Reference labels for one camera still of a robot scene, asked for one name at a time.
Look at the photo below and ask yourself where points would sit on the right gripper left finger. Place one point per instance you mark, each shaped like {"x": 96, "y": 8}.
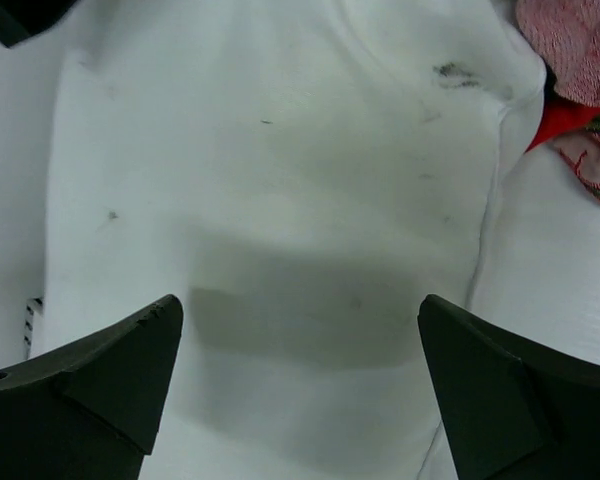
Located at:
{"x": 91, "y": 409}

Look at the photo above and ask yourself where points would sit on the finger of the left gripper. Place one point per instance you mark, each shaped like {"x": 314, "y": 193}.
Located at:
{"x": 21, "y": 20}

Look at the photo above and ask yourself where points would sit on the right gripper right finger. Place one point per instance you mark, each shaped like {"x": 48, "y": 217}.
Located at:
{"x": 511, "y": 408}

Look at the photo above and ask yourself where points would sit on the white pillow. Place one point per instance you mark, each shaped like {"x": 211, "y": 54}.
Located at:
{"x": 301, "y": 174}

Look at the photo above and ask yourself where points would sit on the red patterned pillowcase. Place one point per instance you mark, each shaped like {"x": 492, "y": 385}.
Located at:
{"x": 566, "y": 35}

